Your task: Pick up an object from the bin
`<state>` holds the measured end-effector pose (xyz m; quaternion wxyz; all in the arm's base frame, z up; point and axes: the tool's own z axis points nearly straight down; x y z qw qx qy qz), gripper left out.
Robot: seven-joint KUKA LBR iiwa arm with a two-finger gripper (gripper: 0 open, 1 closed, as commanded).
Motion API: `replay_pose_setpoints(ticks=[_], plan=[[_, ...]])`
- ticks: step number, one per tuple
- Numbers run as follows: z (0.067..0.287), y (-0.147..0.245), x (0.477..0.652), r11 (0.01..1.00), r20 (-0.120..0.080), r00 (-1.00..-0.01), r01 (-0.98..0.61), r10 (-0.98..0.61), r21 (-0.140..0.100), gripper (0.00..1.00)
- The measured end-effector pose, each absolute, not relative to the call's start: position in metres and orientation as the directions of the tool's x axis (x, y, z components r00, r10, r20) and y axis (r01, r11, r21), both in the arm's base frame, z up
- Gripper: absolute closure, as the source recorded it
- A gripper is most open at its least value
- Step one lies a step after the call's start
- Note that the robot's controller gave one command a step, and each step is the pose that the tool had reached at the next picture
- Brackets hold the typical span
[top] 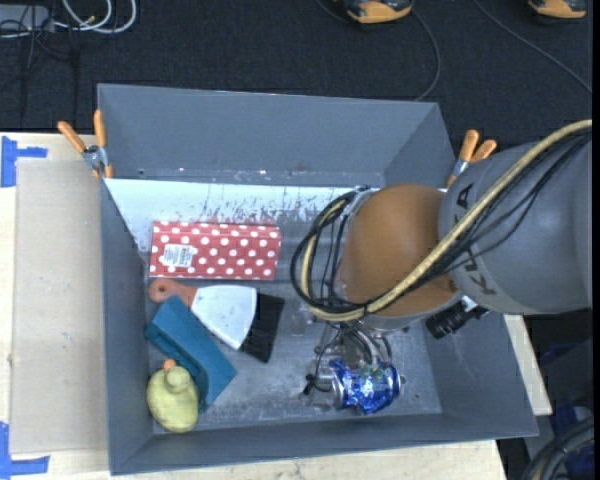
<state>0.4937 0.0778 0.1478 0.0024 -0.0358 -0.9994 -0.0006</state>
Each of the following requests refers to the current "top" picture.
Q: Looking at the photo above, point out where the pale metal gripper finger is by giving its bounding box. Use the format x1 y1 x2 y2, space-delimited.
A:
311 360 342 383
303 385 339 410

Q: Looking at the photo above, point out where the crushed blue can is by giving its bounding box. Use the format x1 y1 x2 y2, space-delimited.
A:
329 357 405 416

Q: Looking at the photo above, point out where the blue dustpan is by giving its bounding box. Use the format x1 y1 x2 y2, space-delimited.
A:
143 295 239 414

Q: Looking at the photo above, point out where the yellow rubber duck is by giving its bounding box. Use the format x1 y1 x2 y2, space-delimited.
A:
145 358 201 434

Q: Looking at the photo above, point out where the red white-dotted box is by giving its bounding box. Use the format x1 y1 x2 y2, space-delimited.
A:
148 220 283 282

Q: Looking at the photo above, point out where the grey metal bin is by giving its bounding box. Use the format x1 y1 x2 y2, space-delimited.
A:
95 83 540 477

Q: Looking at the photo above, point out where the pale flat board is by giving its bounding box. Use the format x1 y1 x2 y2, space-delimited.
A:
8 159 110 455

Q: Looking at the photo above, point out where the black cylinder on white bracket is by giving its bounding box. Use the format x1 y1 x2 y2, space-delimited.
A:
424 295 492 340

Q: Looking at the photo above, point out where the white brush with orange handle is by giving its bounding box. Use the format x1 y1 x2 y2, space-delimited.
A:
147 277 286 364

